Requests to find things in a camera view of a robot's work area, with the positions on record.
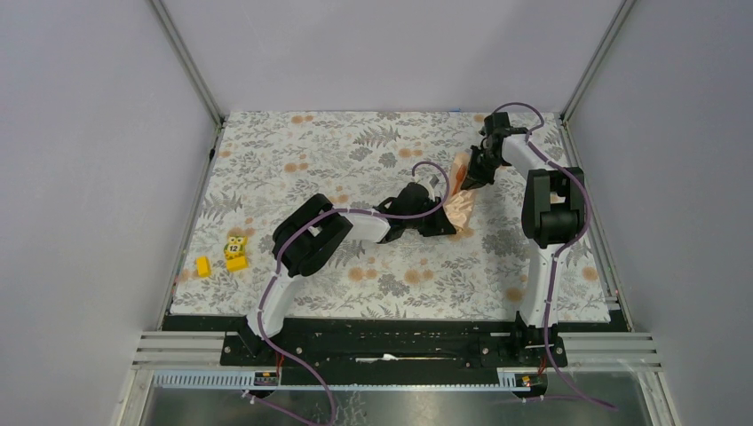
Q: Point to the orange cloth napkin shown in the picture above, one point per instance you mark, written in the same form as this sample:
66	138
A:
460	205

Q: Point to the aluminium frame post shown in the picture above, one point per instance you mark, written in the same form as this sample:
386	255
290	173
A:
613	29
186	61

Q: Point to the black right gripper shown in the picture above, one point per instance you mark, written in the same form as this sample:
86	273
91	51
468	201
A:
475	178

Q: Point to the orange plastic fork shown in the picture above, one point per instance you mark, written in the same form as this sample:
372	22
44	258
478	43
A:
460	176

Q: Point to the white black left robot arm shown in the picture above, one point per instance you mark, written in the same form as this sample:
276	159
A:
306	241

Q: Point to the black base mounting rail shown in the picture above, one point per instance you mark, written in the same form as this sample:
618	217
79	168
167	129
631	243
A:
387	351

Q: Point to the right aluminium frame post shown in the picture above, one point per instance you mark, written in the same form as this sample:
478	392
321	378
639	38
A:
613	29

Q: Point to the left aluminium frame post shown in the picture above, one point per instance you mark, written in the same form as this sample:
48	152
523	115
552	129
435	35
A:
186	61

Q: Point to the yellow toy block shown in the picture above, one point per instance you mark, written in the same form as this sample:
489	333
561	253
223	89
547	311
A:
234	252
202	267

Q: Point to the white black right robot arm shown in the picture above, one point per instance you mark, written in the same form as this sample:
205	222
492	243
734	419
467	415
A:
554	217

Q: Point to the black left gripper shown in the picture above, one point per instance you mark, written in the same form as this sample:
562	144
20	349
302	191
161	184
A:
439	224

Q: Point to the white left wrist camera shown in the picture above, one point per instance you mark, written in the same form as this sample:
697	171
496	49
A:
431	182

